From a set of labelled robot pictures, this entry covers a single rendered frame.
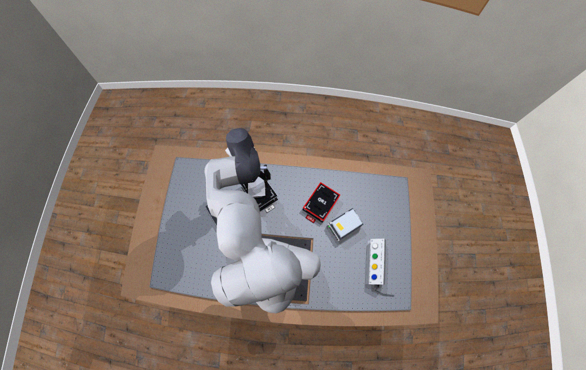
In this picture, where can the white button panel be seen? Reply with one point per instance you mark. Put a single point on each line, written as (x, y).
(376, 262)

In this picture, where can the black rectangular nest with red border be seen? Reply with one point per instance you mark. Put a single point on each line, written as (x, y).
(321, 202)

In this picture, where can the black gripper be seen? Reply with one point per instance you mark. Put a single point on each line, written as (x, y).
(264, 174)

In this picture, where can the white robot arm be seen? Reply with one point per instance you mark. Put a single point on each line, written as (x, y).
(266, 271)

